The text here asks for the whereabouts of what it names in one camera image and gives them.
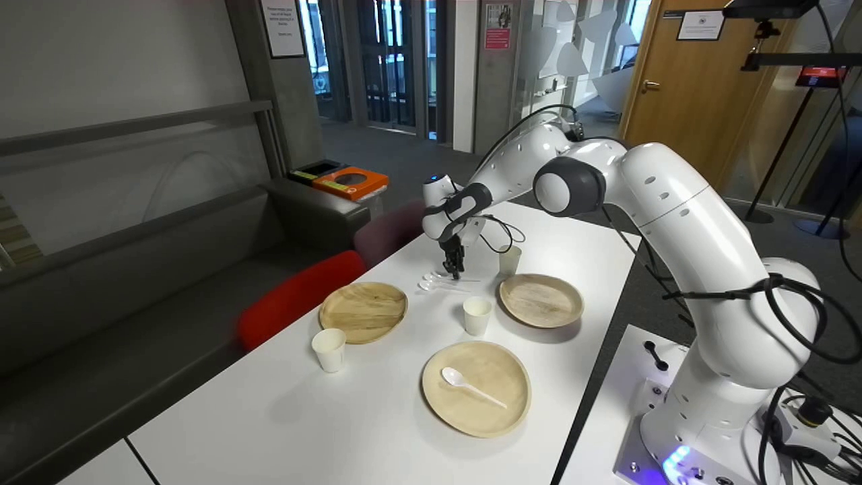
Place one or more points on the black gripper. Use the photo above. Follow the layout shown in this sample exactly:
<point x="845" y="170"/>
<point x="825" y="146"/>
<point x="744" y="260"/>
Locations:
<point x="447" y="243"/>

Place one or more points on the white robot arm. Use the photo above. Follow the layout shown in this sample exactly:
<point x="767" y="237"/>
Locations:
<point x="755" y="317"/>

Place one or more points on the left wooden plate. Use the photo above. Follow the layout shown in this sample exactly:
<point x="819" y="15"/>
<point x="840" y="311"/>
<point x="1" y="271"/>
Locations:
<point x="363" y="311"/>

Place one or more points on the wooden plate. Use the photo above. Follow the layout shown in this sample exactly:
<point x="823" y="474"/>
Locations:
<point x="489" y="367"/>
<point x="538" y="299"/>
<point x="363" y="311"/>

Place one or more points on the right wooden plate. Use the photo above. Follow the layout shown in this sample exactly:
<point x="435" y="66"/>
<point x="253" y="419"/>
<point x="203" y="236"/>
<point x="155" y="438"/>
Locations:
<point x="538" y="299"/>

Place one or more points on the middle wooden plate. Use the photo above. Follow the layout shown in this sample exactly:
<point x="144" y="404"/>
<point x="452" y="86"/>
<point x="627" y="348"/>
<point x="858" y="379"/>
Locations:
<point x="489" y="367"/>

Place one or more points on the white spoon on middle plate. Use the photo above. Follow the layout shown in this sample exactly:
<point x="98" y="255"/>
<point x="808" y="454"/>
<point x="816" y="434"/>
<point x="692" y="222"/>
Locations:
<point x="455" y="379"/>

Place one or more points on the white paper cup centre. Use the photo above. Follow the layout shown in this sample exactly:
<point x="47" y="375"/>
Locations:
<point x="475" y="317"/>

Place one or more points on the white paper cup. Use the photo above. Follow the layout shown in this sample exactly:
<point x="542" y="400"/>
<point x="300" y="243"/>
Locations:
<point x="510" y="260"/>
<point x="330" y="348"/>
<point x="475" y="317"/>

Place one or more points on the white paper cup far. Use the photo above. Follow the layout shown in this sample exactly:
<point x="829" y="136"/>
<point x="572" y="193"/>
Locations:
<point x="510" y="260"/>

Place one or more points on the dark maroon chair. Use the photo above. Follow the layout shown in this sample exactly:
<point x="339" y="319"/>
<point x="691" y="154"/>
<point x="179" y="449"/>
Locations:
<point x="386" y="232"/>

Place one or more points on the white paper cup front left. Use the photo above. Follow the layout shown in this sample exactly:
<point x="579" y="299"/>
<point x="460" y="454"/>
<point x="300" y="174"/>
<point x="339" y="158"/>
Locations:
<point x="330" y="348"/>

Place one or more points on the red chair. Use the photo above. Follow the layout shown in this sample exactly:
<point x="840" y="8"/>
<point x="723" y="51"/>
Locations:
<point x="295" y="297"/>

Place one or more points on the white wall notice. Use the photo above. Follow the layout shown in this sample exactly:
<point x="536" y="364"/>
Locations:
<point x="282" y="27"/>

